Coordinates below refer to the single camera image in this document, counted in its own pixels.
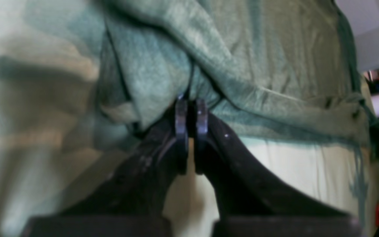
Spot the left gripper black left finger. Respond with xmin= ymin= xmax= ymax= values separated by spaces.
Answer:
xmin=22 ymin=99 xmax=189 ymax=237

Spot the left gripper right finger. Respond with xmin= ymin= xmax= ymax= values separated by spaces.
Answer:
xmin=194 ymin=100 xmax=361 ymax=237

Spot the green T-shirt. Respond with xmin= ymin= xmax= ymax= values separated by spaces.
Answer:
xmin=0 ymin=0 xmax=379 ymax=231

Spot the light green table cloth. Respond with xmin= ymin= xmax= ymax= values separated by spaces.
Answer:
xmin=0 ymin=0 xmax=379 ymax=237

